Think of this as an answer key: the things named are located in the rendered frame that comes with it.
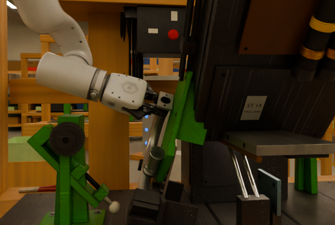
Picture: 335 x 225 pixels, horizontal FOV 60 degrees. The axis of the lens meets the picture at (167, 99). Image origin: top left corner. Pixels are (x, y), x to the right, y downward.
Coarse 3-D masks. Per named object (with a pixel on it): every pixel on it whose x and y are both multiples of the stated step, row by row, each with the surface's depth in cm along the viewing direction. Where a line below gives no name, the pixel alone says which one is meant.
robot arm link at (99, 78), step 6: (96, 72) 71; (102, 72) 72; (96, 78) 70; (102, 78) 71; (96, 84) 70; (102, 84) 71; (90, 90) 71; (96, 90) 70; (102, 90) 71; (90, 96) 72; (96, 96) 72
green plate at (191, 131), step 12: (192, 72) 66; (180, 84) 72; (192, 84) 68; (180, 96) 68; (192, 96) 68; (180, 108) 66; (192, 108) 68; (168, 120) 76; (180, 120) 68; (192, 120) 68; (168, 132) 71; (180, 132) 68; (192, 132) 68; (204, 132) 68
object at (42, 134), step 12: (36, 132) 66; (48, 132) 66; (36, 144) 65; (48, 144) 67; (48, 156) 66; (72, 168) 68; (84, 168) 68; (72, 180) 67; (84, 192) 67; (96, 192) 68; (108, 192) 70; (96, 204) 67
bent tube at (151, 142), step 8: (160, 96) 75; (168, 96) 76; (160, 104) 73; (168, 104) 74; (160, 120) 79; (152, 128) 81; (160, 128) 80; (152, 136) 81; (152, 144) 80; (144, 160) 77; (144, 176) 72; (144, 184) 70
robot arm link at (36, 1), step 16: (16, 0) 60; (32, 0) 59; (48, 0) 61; (32, 16) 61; (48, 16) 62; (64, 16) 66; (48, 32) 71; (64, 32) 72; (80, 32) 75; (64, 48) 77; (80, 48) 77
